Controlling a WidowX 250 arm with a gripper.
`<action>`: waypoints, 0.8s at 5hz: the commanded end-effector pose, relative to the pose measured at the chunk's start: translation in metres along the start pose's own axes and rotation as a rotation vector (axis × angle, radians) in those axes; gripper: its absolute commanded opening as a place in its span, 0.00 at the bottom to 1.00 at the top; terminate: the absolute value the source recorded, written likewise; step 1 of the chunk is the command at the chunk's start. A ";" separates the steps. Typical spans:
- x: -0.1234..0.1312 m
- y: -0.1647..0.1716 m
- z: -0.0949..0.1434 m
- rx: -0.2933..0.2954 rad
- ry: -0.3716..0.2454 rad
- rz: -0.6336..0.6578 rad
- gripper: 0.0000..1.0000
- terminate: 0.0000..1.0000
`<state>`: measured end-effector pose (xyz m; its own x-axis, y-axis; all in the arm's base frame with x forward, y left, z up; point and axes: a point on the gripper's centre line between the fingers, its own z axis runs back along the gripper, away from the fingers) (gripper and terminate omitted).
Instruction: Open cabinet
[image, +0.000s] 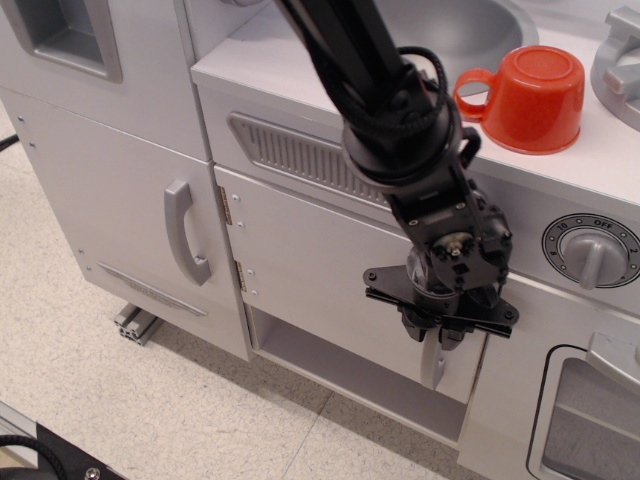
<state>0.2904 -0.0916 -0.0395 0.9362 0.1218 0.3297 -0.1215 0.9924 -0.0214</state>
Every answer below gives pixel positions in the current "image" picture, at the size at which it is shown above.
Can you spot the oven door with window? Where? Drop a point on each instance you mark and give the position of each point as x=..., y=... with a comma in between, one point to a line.
x=586, y=426

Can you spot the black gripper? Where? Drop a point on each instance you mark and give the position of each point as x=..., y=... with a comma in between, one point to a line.
x=426, y=303

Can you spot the silver toy faucet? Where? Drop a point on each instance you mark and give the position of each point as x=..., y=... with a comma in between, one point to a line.
x=616, y=85

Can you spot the aluminium extrusion rail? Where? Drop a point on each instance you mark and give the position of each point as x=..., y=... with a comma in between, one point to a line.
x=136, y=324

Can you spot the silver oven handle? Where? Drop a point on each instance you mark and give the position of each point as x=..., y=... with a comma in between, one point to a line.
x=615, y=359

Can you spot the silver cabinet door handle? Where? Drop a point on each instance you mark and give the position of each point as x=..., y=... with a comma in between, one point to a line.
x=433, y=362

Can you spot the silver fridge emblem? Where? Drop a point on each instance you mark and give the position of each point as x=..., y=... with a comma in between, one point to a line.
x=152, y=292

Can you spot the white cabinet door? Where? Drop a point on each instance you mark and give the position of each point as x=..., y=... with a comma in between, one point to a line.
x=304, y=264

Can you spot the silver fridge door handle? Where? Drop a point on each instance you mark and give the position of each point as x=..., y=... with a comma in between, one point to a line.
x=177, y=203

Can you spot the orange plastic cup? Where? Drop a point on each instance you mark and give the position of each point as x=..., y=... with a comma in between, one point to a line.
x=532, y=104

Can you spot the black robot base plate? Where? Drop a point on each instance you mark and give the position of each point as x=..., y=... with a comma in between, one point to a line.
x=57, y=458

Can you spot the silver sink bowl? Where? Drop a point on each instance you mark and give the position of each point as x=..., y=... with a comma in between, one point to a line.
x=460, y=31

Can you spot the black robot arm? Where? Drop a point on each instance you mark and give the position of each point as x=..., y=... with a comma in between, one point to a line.
x=403, y=136

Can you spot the white toy kitchen unit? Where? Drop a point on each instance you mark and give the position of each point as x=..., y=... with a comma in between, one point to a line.
x=171, y=72

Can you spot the silver vent grille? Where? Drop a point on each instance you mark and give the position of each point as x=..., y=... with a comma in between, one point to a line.
x=299, y=155

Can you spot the white fridge door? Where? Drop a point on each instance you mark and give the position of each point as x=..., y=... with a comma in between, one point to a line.
x=106, y=189

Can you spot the silver timer knob dial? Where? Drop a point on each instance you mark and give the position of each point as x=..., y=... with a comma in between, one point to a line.
x=592, y=250

